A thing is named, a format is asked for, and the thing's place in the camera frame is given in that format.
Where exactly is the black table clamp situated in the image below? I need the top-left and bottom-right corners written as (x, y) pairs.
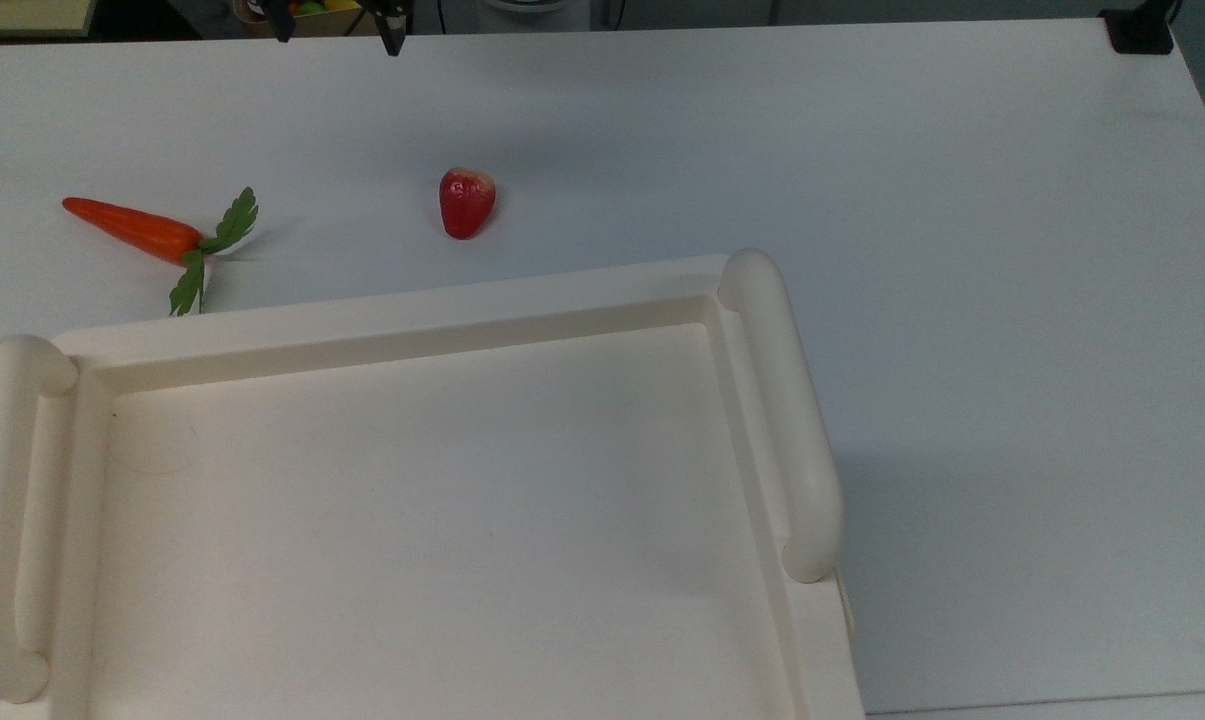
top-left (1099, 0), bottom-right (1185, 56)

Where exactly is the cream plastic tray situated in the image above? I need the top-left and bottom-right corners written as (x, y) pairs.
top-left (0, 248), bottom-right (867, 720)

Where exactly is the cardboard box of toy fruit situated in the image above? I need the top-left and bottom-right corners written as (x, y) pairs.
top-left (230, 0), bottom-right (383, 39)

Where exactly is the red toy wax apple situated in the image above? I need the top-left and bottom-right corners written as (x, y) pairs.
top-left (439, 167), bottom-right (497, 241)

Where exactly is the orange toy carrot with leaves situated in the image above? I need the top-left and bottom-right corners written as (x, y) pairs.
top-left (62, 187), bottom-right (260, 318)

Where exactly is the light wooden table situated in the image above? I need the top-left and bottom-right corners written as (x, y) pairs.
top-left (0, 0), bottom-right (99, 39)

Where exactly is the cream rounded cabinet bar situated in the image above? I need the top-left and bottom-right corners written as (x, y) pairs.
top-left (0, 335), bottom-right (80, 704)
top-left (717, 248), bottom-right (845, 585)

